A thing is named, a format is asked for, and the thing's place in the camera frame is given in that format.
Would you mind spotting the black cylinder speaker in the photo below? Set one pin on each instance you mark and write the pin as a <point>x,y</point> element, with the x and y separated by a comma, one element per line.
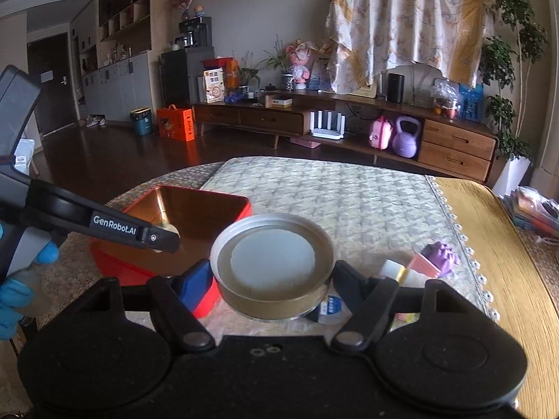
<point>395,88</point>

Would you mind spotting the wooden TV console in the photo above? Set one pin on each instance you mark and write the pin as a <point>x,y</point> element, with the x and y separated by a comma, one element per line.
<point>455,147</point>

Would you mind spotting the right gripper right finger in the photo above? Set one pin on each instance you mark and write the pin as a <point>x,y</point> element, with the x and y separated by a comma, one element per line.
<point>369,301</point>

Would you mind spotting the small blue-label bottle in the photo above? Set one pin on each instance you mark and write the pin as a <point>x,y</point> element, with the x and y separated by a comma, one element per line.
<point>332,310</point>

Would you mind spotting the white yellow block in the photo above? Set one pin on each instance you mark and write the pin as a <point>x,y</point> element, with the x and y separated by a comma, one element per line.
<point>393,270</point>

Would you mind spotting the pink plush doll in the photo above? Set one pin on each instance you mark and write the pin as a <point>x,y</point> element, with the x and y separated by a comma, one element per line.
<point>298,54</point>

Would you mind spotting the coffee machine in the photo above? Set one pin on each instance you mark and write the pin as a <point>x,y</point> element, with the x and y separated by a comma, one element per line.
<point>196,32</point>

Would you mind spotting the floral cloth cover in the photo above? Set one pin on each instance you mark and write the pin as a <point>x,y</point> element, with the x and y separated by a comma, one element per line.
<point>369,37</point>

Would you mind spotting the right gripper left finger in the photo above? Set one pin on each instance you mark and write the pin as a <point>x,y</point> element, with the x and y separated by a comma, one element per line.
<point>174,301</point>

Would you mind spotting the quilted cream table mat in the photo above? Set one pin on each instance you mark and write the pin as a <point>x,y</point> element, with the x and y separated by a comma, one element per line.
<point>370,214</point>

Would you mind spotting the blue gloved left hand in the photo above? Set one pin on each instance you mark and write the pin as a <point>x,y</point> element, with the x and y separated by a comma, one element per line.
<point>15,293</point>

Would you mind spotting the stack of books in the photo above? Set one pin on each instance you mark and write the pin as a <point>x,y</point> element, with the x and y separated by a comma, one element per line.
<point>529,210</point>

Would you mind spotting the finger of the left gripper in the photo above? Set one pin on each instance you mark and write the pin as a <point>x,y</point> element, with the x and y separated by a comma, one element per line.
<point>42,205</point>

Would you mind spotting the pink cube block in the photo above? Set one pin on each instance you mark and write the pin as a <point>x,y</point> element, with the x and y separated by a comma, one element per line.
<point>423,266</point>

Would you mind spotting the pink toy case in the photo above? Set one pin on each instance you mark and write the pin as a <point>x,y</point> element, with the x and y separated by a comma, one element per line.
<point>381,130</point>

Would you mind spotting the yellow lace-edged table runner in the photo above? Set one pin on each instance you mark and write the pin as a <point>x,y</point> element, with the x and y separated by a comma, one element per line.
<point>525,306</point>

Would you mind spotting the small white egg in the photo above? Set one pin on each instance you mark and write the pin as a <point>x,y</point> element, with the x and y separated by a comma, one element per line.
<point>166,238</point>

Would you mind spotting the red metal tin box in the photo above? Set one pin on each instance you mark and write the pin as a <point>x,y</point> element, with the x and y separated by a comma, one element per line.
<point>200,216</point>

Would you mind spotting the orange gift bag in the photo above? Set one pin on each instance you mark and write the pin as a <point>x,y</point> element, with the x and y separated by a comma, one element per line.
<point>175,123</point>

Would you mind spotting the round gold tin lid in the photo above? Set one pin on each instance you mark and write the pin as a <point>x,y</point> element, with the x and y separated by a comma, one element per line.
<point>273,267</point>

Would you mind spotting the white wifi router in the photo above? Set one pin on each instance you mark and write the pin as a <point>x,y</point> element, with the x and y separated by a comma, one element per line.
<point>327,125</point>

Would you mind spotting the cereal box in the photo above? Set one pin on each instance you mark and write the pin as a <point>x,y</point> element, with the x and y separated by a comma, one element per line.
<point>214,85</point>

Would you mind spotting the teal waste bin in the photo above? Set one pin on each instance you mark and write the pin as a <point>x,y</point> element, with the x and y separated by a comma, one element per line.
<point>142,121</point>

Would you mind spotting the purple kettlebell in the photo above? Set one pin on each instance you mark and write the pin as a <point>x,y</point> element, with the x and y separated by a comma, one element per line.
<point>405,144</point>

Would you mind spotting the bagged fruit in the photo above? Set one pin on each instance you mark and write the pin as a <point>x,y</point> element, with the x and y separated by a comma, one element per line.
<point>447,101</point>

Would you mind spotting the tall green potted plant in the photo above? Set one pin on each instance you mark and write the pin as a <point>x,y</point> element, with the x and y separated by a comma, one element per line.
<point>507,65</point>

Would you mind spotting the black mini fridge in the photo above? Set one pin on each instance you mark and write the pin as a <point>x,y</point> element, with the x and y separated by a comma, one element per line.
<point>179,73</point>

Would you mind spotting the purple spiky toy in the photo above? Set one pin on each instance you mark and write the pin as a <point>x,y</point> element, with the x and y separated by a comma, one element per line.
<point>442,256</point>

